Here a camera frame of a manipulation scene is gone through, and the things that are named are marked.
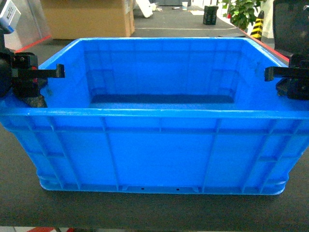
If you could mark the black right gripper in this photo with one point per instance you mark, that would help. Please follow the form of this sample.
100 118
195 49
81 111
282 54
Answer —
293 88

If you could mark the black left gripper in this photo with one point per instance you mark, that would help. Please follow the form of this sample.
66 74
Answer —
19 72

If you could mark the large blue plastic crate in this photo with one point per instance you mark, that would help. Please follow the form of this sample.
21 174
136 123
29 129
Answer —
162 115

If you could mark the large cardboard box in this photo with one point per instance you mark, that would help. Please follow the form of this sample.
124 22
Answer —
74 19

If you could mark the black office chair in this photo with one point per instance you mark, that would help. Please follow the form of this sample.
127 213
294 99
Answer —
291 26

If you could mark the green potted plant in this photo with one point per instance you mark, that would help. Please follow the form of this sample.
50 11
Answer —
242 12

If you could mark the black crate on mat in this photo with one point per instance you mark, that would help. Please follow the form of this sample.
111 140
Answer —
210 15

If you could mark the white paper sheet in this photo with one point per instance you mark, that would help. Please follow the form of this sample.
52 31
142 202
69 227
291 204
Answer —
196 12

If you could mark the white paper cup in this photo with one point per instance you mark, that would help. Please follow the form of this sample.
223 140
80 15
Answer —
184 6

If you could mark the white foam piece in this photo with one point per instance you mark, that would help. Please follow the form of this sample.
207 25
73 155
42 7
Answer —
146 7

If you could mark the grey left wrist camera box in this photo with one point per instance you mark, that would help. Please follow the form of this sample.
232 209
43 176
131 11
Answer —
9 16

